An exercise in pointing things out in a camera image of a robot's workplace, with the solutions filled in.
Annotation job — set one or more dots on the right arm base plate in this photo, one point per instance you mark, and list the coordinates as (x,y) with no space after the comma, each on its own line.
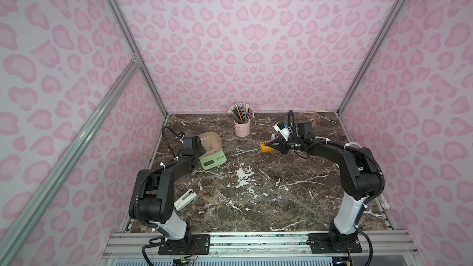
(332,243)

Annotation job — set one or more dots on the beige scale bowl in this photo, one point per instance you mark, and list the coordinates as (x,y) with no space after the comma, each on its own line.
(211,143)

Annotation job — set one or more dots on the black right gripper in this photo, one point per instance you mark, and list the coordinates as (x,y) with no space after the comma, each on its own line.
(283,144)

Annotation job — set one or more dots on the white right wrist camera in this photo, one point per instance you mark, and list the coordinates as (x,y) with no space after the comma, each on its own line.
(284,129)

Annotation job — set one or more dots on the aluminium mounting rail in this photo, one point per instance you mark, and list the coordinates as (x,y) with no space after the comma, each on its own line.
(378,248)

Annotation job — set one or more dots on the green electronic kitchen scale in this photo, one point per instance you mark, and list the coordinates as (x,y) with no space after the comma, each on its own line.
(211,161)

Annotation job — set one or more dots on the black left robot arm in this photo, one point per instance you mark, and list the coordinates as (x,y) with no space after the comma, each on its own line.
(153,197)

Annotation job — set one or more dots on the bundle of coloured pencils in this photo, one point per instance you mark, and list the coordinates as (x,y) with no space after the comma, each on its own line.
(242,113)

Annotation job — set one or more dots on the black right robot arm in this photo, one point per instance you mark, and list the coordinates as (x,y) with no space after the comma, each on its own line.
(361,177)

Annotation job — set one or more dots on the white object near left base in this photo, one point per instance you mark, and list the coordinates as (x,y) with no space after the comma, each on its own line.
(187,198)

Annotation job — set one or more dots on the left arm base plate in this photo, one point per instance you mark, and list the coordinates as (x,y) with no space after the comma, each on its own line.
(191,244)

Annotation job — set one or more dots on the orange power strip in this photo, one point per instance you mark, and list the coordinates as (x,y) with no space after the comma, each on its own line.
(265,148)

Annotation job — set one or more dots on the pink metal pencil bucket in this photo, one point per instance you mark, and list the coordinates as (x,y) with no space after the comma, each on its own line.
(242,129)

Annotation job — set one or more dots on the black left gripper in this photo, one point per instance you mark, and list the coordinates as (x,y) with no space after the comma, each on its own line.
(197,147)

